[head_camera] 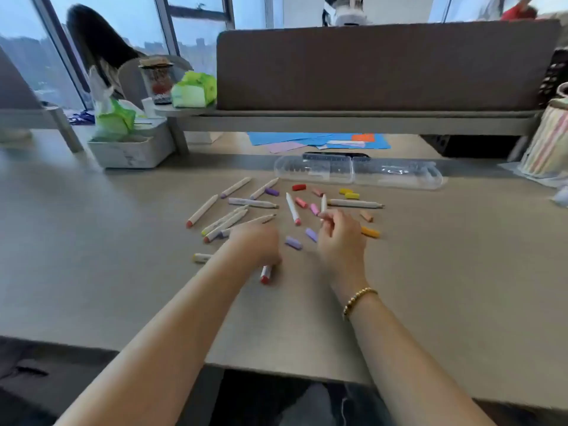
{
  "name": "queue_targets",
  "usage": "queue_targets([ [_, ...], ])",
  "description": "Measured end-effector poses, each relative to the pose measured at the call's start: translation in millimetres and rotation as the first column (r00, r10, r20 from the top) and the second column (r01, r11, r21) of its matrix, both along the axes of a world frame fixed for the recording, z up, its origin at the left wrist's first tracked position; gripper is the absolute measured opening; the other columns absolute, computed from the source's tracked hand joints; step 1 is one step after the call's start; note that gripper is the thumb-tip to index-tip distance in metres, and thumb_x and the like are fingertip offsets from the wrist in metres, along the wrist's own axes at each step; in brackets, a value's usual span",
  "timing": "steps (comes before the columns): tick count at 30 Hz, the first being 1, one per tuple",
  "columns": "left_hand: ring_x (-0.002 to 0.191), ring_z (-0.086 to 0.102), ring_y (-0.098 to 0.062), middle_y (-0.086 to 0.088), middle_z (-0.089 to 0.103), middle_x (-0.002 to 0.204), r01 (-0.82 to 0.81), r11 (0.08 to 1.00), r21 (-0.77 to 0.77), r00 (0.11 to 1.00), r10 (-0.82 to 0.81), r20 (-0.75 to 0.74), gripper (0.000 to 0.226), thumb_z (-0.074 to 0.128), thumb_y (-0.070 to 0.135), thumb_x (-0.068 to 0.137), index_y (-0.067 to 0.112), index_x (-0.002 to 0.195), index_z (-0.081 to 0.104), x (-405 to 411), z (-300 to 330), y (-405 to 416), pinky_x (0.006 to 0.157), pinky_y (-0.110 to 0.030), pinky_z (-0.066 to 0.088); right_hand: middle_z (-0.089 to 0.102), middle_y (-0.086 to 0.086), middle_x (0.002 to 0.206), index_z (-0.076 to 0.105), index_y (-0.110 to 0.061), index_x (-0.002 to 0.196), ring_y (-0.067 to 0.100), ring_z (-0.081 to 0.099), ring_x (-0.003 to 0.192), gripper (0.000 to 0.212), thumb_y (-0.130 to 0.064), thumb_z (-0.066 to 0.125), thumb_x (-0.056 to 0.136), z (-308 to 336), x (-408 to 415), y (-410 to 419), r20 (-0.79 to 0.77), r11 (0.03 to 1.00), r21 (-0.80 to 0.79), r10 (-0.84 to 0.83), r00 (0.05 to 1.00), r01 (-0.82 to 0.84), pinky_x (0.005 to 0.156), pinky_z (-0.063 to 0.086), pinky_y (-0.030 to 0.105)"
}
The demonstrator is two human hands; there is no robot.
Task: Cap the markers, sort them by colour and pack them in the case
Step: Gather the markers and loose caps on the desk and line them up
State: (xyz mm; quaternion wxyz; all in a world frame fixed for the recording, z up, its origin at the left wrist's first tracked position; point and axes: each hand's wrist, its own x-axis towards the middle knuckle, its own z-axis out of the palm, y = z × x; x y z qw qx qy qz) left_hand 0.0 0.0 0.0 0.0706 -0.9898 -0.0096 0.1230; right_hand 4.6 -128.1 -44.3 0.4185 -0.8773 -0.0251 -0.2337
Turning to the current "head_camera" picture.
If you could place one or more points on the person's right hand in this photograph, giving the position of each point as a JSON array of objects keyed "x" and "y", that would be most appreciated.
[{"x": 341, "y": 248}]

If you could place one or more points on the person's left hand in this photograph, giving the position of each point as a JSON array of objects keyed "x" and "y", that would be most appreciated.
[{"x": 255, "y": 246}]

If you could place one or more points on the red-ended white marker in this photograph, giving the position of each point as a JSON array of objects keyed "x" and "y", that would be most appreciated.
[{"x": 266, "y": 275}]

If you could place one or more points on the group of warm-coloured white markers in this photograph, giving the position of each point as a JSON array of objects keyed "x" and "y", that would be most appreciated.
[{"x": 250, "y": 203}]

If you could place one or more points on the dark-tipped white marker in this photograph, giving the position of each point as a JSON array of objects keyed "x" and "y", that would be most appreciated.
[{"x": 355, "y": 203}]

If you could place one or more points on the white marker pen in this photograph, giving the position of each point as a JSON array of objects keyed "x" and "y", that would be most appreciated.
[{"x": 324, "y": 201}]

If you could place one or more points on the group of warm-coloured marker caps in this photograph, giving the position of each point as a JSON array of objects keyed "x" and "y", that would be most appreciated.
[{"x": 299, "y": 187}]

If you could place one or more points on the clear plastic marker case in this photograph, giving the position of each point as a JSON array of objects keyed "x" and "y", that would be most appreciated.
[{"x": 319, "y": 169}]

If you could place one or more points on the person's left forearm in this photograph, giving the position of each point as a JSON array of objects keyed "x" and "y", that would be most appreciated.
[{"x": 168, "y": 346}]

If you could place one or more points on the person's right forearm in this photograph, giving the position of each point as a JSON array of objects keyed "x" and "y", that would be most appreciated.
[{"x": 408, "y": 368}]

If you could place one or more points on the white desk organizer box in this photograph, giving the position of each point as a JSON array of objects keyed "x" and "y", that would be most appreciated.
[{"x": 133, "y": 153}]

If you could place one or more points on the small white box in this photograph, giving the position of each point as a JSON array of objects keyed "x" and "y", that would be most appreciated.
[{"x": 148, "y": 108}]

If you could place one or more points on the black smartphone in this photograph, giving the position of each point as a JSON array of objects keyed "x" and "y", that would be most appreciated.
[{"x": 337, "y": 154}]

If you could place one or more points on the papers with orange sheet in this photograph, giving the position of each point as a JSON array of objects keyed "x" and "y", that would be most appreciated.
[{"x": 346, "y": 144}]

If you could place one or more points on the orange paper sheet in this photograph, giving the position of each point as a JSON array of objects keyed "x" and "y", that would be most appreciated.
[{"x": 363, "y": 137}]

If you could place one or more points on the coloured paper sheets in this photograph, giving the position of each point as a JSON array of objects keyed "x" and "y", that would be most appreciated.
[{"x": 288, "y": 138}]

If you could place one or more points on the grey desk riser shelf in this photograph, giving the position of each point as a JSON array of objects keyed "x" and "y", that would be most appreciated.
[
  {"x": 35, "y": 118},
  {"x": 355, "y": 124}
]

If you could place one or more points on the white tissue paper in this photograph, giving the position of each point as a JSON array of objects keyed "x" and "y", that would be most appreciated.
[{"x": 510, "y": 169}]

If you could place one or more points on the crumpled green tissue pack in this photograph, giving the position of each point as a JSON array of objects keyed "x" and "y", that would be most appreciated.
[{"x": 113, "y": 121}]

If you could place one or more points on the black mesh pen holder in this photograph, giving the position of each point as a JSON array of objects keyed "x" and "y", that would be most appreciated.
[{"x": 157, "y": 84}]

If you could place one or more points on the white plush toy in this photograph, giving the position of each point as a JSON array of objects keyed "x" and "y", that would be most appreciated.
[{"x": 561, "y": 197}]

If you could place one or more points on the striped tumbler pink lid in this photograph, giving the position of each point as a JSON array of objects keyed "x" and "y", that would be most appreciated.
[{"x": 548, "y": 141}]

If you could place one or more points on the black plastic file rack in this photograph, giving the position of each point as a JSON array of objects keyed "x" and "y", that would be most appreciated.
[{"x": 557, "y": 77}]

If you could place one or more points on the dark window frame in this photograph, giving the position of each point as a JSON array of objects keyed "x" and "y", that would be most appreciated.
[{"x": 162, "y": 22}]

